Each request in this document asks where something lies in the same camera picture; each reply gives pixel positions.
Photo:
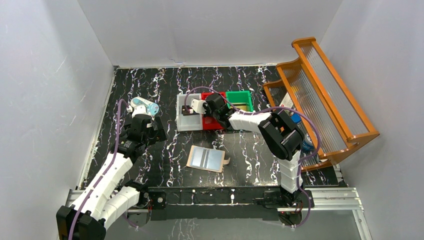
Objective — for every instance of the orange wooden shelf rack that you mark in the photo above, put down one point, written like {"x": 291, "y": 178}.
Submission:
{"x": 317, "y": 90}

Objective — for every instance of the aluminium frame rail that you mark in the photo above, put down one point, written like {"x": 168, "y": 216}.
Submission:
{"x": 332, "y": 198}

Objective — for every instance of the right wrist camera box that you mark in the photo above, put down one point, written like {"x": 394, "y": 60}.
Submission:
{"x": 197, "y": 107}

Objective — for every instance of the black card in white bin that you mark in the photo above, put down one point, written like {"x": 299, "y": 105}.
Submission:
{"x": 187, "y": 111}

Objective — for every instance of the red plastic bin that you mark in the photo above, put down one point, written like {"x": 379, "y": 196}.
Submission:
{"x": 209, "y": 123}

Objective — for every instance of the blue tape roll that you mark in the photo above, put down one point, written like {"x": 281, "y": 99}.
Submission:
{"x": 307, "y": 145}

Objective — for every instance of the white plastic bin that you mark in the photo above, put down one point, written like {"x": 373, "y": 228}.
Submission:
{"x": 186, "y": 121}

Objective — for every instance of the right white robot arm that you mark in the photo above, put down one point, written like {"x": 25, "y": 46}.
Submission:
{"x": 282, "y": 136}

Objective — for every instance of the white red small box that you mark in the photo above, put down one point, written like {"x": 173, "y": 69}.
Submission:
{"x": 286, "y": 101}

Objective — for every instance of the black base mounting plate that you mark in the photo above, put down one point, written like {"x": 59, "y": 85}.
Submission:
{"x": 237, "y": 202}

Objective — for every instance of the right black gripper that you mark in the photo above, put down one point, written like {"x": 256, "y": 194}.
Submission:
{"x": 206, "y": 106}

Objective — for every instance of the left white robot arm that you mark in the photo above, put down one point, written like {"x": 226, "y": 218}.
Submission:
{"x": 104, "y": 200}

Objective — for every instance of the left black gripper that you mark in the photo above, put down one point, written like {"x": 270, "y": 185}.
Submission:
{"x": 159, "y": 133}

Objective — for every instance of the green plastic bin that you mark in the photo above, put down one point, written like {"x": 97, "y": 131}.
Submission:
{"x": 238, "y": 97}

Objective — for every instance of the gold card in green bin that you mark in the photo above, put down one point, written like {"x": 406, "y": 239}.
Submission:
{"x": 242, "y": 106}

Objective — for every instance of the blue small object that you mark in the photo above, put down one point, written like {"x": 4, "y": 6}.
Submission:
{"x": 296, "y": 118}

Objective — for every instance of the oval white blue package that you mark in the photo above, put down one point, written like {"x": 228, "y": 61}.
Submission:
{"x": 151, "y": 107}

